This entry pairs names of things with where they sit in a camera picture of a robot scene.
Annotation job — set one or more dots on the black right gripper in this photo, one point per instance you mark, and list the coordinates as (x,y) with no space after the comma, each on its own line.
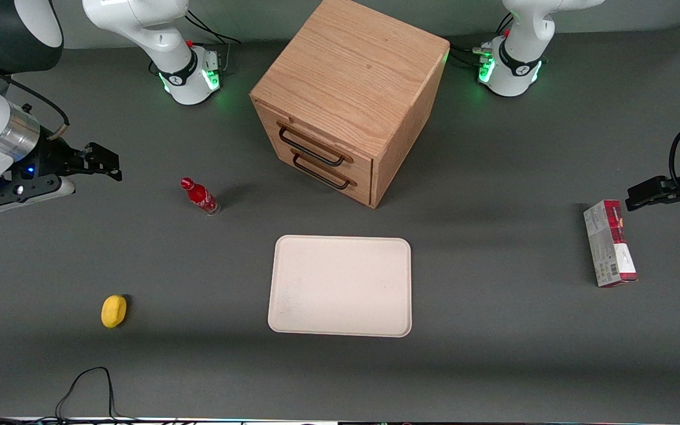
(52,157)

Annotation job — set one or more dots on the wooden drawer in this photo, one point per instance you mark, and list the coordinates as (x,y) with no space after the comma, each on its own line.
(363,188)
(322,139)

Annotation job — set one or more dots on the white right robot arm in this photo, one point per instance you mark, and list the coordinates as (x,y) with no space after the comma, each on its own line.
(139,18)

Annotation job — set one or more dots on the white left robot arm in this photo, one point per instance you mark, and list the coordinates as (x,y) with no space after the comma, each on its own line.
(517,59)

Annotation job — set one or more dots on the wooden drawer cabinet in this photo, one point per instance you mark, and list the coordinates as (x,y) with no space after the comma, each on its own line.
(363,65)

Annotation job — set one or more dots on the red and grey carton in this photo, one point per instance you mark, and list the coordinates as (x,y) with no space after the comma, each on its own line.
(608,245)

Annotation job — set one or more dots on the red cola bottle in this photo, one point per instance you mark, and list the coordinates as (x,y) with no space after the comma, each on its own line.
(201,196)

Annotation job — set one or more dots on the yellow lemon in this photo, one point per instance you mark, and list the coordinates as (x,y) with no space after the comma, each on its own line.
(114,311)

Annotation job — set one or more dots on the beige plastic tray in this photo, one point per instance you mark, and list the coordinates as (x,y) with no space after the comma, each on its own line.
(340,286)

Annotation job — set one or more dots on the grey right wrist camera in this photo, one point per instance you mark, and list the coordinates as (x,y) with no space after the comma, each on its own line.
(21,195)

